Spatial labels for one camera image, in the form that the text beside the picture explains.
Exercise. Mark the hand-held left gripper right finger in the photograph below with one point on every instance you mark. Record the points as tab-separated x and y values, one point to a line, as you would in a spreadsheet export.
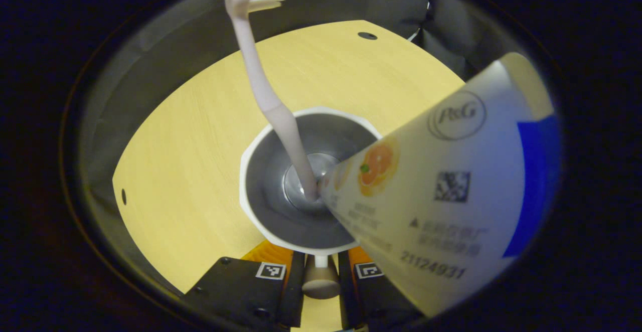
371	299

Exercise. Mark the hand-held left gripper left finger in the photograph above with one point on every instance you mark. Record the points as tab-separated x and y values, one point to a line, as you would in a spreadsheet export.
235	289

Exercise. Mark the white toothpaste tube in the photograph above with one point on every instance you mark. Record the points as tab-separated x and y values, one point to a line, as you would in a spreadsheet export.
451	221

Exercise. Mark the white cup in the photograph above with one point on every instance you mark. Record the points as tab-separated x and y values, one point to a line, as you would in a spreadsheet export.
271	181

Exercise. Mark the pale pink toothbrush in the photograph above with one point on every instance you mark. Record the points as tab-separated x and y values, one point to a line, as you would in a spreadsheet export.
261	81

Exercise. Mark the light wooden desktop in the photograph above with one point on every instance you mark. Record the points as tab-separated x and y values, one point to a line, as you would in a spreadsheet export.
190	161

